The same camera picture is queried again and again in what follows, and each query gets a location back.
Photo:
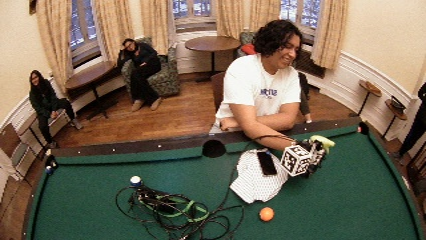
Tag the dark picture frame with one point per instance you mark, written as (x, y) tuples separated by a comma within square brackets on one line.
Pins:
[(33, 6)]

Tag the orange ball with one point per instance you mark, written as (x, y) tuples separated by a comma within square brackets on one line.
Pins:
[(267, 214)]

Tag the red billiard ball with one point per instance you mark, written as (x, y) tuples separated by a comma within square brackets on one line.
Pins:
[(360, 129)]

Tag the patterned armchair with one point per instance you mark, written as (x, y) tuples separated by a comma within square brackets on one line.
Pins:
[(246, 37), (169, 80)]

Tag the blue billiard ball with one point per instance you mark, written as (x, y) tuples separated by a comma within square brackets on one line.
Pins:
[(49, 170)]

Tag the black smartphone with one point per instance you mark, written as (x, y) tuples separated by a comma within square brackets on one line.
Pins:
[(267, 163)]

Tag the green felt pool table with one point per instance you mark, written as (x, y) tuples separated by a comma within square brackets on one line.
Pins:
[(338, 200)]

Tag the person in white t-shirt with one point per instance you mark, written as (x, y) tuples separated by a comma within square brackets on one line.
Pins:
[(258, 86)]

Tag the white striped cloth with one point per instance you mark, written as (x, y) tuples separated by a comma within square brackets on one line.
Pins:
[(255, 188)]

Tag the round wooden table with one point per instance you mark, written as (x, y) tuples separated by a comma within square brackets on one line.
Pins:
[(212, 43)]

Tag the brown chair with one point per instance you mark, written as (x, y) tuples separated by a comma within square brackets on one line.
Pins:
[(218, 90)]

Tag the yellow-green plastic toy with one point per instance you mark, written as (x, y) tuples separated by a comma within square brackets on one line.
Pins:
[(324, 140)]

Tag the dark radiator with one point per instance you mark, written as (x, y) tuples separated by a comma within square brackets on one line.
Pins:
[(311, 65)]

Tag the set of beige curtains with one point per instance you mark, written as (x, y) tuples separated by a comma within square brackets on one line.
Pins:
[(55, 40)]

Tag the black electronic box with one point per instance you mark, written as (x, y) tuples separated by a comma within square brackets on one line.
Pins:
[(154, 198)]

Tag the window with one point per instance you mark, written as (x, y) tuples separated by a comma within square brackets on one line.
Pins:
[(82, 26), (307, 13), (194, 8)]

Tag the red cushion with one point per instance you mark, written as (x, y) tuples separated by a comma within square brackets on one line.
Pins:
[(248, 49)]

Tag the white marker cube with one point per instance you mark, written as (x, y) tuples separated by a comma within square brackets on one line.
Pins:
[(295, 160)]

